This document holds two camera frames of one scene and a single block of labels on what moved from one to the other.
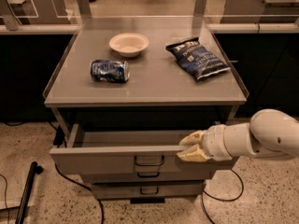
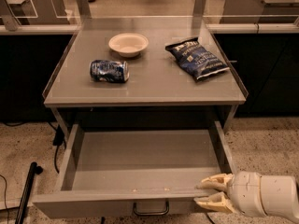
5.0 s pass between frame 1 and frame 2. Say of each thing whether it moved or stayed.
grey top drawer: moved
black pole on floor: stayed
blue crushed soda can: stayed
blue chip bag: stayed
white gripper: moved
